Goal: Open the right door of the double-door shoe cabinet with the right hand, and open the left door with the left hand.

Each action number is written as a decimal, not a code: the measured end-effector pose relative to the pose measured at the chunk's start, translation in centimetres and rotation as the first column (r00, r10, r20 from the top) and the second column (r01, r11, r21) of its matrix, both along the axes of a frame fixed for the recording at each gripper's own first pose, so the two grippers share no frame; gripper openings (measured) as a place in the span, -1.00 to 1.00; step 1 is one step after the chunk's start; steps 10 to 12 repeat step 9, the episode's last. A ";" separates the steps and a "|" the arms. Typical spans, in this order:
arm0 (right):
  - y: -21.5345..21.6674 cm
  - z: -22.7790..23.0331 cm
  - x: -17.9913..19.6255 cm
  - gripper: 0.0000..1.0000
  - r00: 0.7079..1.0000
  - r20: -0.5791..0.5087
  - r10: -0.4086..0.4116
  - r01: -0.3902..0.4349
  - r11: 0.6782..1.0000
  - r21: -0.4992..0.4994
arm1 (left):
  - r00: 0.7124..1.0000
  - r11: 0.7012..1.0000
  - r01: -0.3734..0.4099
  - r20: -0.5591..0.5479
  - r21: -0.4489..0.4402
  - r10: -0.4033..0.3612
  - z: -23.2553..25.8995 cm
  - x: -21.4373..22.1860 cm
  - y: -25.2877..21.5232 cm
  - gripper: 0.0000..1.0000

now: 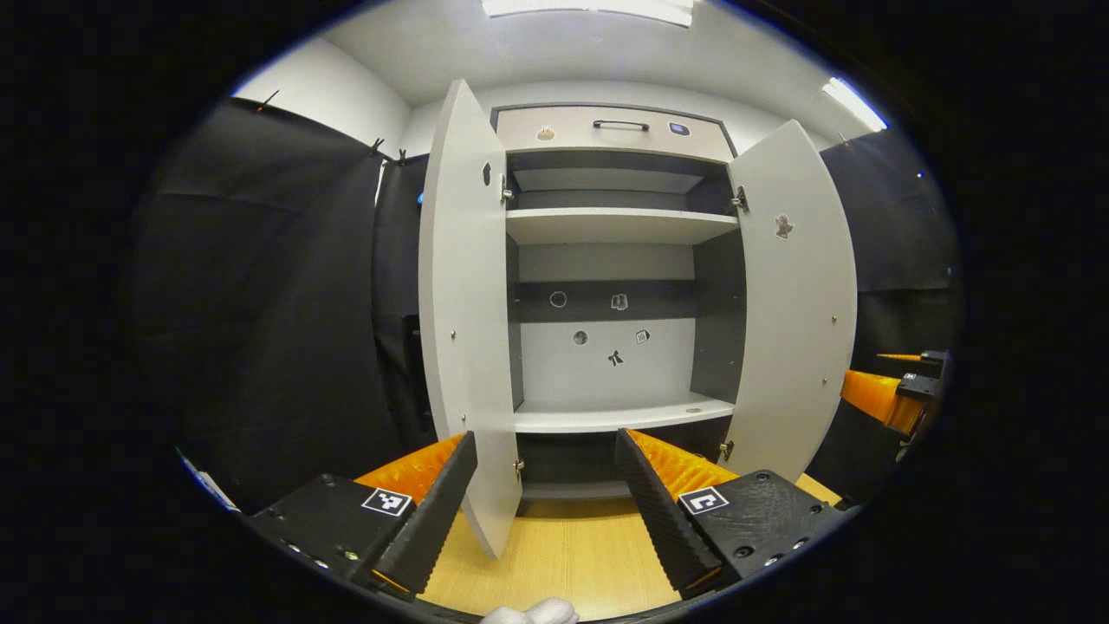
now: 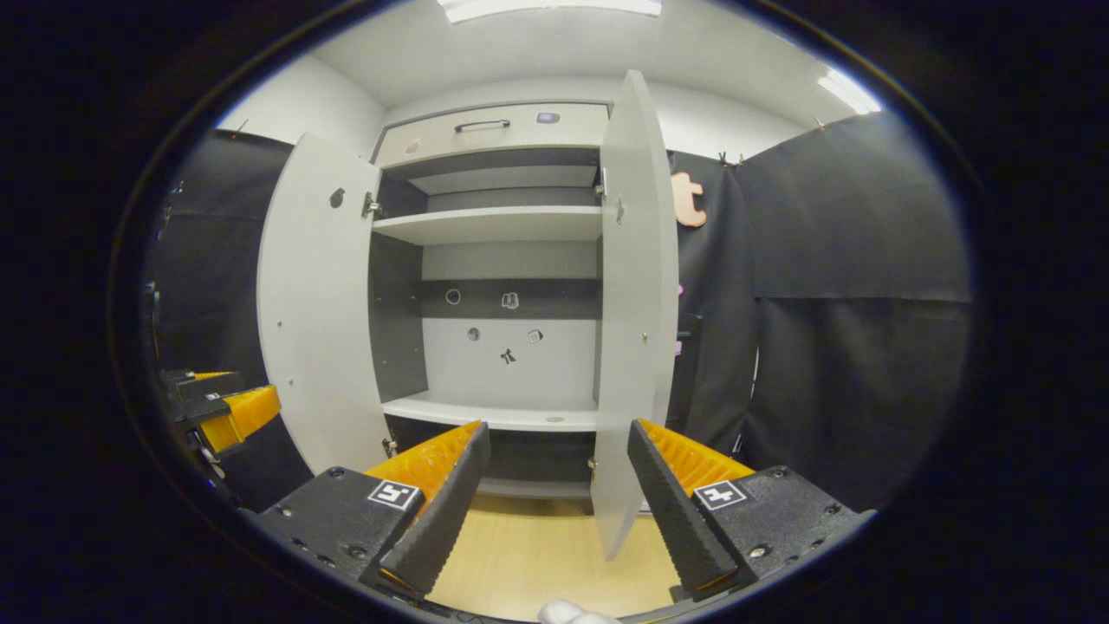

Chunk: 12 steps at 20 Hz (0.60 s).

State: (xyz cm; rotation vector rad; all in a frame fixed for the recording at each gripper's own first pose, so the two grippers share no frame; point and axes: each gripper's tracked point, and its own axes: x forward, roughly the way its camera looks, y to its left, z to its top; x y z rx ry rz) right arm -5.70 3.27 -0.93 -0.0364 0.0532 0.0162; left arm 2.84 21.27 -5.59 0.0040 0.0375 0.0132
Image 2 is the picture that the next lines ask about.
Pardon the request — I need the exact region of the beige shoe cabinet door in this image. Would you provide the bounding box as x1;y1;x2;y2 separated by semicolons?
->
257;132;391;476
591;69;681;562

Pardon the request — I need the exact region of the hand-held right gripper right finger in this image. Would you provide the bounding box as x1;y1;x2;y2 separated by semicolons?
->
626;419;867;603

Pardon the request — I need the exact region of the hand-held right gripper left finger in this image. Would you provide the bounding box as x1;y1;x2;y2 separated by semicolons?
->
251;420;492;599

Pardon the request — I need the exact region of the beige double-door shoe cabinet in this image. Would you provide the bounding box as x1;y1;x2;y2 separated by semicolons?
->
257;69;681;562

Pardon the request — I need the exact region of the long ceiling light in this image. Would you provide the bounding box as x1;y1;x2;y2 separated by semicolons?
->
819;69;882;115
438;0;664;23

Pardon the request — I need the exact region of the black backdrop cloth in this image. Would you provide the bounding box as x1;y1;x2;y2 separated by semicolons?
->
143;113;976;512

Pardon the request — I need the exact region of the beige cabinet drawer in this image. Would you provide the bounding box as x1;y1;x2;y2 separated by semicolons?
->
374;102;612;170

